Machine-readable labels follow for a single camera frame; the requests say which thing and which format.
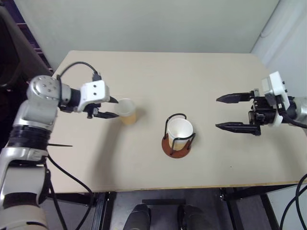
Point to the black metal table frame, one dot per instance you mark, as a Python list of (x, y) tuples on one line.
[(242, 206)]

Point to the white paper cup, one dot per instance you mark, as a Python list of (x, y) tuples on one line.
[(180, 130)]

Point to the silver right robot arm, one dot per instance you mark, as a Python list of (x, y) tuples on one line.
[(301, 109)]

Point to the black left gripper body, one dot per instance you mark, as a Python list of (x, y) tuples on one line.
[(94, 108)]

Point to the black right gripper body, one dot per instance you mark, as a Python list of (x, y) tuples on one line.
[(263, 111)]

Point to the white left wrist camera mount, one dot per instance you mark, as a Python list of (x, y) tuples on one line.
[(94, 92)]

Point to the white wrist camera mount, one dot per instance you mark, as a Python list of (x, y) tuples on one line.
[(94, 92), (275, 83)]

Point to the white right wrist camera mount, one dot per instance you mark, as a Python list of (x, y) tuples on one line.
[(275, 83)]

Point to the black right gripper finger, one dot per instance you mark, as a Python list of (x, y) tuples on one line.
[(236, 97), (242, 127)]

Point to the dark rounded shape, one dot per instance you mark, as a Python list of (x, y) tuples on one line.
[(139, 216)]

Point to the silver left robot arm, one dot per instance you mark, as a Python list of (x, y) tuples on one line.
[(38, 112)]

